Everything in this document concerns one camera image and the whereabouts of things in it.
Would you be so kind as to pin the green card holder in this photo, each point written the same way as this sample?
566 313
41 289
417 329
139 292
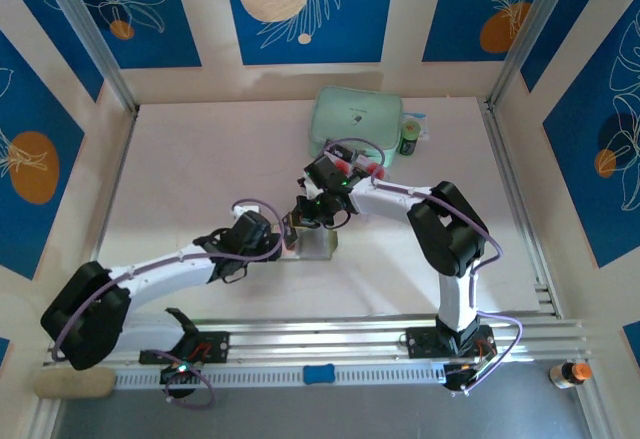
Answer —
315 245

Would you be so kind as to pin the pink grapefruit card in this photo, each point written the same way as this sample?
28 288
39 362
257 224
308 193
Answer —
376 171
341 165

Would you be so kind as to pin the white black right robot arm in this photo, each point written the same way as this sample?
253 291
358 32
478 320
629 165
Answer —
450 229

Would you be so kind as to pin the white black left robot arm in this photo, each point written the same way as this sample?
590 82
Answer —
150 276

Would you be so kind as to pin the dark chip card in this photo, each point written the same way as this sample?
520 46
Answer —
339 151

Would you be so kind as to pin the clear acrylic card stand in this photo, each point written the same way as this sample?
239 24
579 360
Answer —
367 156

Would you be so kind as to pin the mint green medicine bag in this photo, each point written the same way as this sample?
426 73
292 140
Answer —
350 109

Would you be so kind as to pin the green supplement bottle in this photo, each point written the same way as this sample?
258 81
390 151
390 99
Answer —
409 138

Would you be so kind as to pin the white blue surgical dressing packet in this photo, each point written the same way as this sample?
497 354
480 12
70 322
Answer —
424 121

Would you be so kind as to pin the blue bone-shaped clip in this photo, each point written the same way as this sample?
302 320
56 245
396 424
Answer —
318 374

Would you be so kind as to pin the beige oblong pad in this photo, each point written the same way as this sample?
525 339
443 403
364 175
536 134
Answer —
75 384

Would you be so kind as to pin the small bottle orange cap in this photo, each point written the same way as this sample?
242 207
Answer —
570 374

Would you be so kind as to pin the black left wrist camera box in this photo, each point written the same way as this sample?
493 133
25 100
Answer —
252 228

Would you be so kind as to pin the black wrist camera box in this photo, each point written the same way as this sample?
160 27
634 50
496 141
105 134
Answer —
331 173
252 228

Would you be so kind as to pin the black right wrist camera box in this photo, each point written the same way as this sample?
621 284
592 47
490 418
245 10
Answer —
331 173

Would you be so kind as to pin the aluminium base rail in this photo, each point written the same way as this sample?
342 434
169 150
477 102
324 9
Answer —
325 339

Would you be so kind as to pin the aluminium side rail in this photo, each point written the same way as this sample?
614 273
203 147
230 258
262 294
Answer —
520 209
107 199

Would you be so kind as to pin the aluminium frame post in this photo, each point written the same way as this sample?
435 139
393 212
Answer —
530 29
90 34

